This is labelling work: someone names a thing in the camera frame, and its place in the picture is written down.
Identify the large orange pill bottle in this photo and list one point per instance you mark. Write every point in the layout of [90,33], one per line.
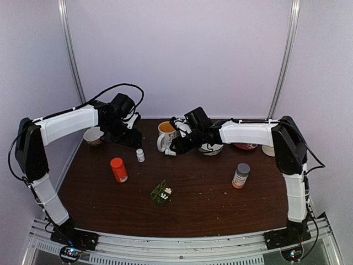
[120,174]

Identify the aluminium front rail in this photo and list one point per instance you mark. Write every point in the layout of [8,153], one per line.
[248,248]

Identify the orange bottle cap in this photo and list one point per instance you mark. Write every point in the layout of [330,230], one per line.
[116,163]

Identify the small white lying bottle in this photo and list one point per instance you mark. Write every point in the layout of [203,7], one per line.
[169,152]

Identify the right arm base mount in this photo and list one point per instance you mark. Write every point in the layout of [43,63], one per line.
[293,233]

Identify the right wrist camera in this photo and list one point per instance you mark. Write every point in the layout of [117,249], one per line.
[181,126]

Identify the floral mug yellow inside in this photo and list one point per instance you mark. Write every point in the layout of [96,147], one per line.
[166,135]

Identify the amber bottle grey cap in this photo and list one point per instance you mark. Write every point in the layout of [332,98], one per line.
[240,176]

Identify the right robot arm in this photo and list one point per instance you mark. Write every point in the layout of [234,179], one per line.
[196,129]

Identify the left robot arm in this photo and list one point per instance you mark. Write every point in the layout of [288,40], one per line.
[116,119]

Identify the right aluminium frame post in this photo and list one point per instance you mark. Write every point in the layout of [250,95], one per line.
[289,44]

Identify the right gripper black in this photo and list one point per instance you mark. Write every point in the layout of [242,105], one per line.
[182,148]

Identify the white fluted bowl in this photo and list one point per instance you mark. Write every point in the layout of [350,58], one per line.
[211,150]

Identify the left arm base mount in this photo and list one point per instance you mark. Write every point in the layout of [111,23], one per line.
[67,234]

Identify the small white tea cup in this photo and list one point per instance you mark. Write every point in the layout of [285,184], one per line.
[92,136]

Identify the left aluminium frame post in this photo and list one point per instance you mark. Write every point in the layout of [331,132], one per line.
[62,9]

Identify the red floral plate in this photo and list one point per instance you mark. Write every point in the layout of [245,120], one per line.
[246,147]

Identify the small white pill bottle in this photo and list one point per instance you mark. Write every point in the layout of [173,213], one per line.
[140,155]

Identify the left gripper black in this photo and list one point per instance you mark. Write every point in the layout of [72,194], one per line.
[132,139]

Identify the cream ribbed mug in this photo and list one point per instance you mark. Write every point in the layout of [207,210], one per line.
[268,150]

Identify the aluminium frame post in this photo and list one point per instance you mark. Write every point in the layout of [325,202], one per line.
[289,44]
[62,9]

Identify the green pill organizer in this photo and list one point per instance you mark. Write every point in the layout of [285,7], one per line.
[161,193]

